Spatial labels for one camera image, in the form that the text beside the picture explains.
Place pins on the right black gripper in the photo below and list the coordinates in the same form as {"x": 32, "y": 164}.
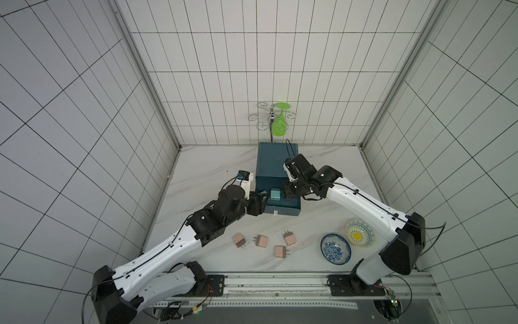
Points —
{"x": 295, "y": 188}

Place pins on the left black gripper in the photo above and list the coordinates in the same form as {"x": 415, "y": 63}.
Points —
{"x": 257, "y": 206}

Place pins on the teal plug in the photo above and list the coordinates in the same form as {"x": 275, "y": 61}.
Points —
{"x": 275, "y": 194}

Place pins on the teal drawer cabinet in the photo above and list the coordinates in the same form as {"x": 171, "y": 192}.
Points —
{"x": 270, "y": 161}

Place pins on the teal drawer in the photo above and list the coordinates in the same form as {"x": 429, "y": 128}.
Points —
{"x": 283, "y": 207}

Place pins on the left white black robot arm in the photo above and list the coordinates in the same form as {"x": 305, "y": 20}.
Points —
{"x": 119, "y": 294}

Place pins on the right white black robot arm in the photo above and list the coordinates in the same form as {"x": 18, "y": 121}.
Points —
{"x": 405, "y": 234}

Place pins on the pink brown plug left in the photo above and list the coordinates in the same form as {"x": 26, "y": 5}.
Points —
{"x": 239, "y": 240}

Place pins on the blue white patterned bowl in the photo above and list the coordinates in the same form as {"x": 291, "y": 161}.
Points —
{"x": 336, "y": 249}

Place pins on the silver glass holder stand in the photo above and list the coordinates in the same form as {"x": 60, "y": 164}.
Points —
{"x": 264, "y": 117}

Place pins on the yellow patterned bowl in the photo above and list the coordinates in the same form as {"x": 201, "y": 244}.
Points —
{"x": 360, "y": 233}

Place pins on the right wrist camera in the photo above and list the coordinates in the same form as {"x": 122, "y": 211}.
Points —
{"x": 291, "y": 169}

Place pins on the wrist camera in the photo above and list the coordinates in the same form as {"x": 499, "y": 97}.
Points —
{"x": 244, "y": 180}
{"x": 291, "y": 169}

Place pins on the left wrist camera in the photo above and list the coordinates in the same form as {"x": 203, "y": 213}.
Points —
{"x": 244, "y": 180}

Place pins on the aluminium mounting rail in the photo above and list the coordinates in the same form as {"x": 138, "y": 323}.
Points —
{"x": 282, "y": 289}

